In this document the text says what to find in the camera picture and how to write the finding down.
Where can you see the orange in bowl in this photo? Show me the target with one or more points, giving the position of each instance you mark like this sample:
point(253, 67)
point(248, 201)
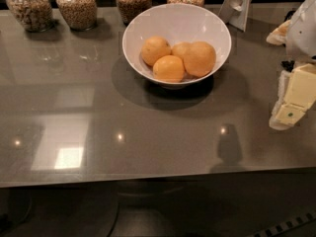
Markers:
point(154, 48)
point(169, 69)

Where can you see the large right orange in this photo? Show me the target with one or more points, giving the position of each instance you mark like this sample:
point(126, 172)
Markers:
point(199, 58)

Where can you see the left orange in bowl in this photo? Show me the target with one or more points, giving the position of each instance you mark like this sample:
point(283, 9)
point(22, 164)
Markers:
point(154, 48)

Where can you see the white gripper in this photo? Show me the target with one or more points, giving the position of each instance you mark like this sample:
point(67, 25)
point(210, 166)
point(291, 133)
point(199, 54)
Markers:
point(302, 34)

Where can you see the white folded card stand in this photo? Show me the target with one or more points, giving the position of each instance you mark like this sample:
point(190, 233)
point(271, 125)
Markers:
point(235, 13)

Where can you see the white ceramic bowl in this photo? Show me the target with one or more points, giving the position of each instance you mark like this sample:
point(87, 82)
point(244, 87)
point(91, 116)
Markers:
point(175, 23)

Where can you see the front orange in bowl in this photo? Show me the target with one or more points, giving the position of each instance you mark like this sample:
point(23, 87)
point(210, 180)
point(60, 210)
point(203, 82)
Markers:
point(169, 69)

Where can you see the back middle orange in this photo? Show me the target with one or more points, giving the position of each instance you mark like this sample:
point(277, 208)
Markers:
point(180, 49)

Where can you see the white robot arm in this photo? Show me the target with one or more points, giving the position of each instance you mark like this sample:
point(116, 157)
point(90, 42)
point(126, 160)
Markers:
point(301, 33)

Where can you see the far left glass jar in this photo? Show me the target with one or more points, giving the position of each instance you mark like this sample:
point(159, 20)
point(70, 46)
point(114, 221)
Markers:
point(35, 16)

